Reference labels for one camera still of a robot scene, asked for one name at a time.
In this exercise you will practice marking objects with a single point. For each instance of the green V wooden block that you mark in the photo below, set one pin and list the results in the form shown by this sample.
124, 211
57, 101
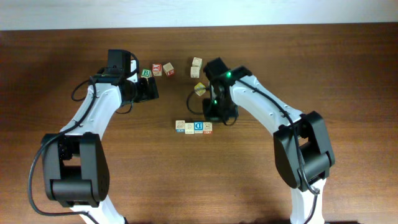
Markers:
189, 128

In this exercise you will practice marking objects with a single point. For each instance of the yellow H wooden block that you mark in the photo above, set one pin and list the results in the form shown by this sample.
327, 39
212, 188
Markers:
200, 89

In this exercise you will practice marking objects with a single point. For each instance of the wooden block number 2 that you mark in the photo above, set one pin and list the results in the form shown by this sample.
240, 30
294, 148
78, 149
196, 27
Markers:
195, 72

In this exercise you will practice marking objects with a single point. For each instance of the wooden block number 8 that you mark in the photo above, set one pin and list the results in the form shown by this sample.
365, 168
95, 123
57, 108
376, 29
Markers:
180, 126

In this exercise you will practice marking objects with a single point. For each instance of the ice cream picture wooden block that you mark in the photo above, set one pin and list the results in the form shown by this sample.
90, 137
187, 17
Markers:
198, 127

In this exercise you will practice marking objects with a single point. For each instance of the red A wooden block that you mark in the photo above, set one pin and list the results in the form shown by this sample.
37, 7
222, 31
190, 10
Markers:
197, 62

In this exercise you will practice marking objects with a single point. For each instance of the wooden block number 5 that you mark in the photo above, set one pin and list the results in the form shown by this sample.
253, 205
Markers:
168, 69

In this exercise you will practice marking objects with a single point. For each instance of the red E wooden block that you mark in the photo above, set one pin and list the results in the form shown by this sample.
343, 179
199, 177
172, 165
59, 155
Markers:
207, 127

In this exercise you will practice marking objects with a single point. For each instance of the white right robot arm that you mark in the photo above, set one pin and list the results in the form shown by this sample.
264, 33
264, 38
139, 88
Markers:
302, 148

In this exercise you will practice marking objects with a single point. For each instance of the red Y wooden block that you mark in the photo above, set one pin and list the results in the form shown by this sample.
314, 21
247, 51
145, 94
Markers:
157, 69

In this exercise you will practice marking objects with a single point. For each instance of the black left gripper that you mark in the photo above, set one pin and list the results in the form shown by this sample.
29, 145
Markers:
143, 94

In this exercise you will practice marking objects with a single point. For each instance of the green B wooden block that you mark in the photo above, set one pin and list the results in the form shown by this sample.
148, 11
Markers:
146, 73

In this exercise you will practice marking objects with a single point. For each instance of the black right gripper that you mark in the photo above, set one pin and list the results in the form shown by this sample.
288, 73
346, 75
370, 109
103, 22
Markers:
208, 107

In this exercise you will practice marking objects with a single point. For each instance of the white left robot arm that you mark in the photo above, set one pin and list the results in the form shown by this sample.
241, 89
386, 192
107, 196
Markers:
76, 173

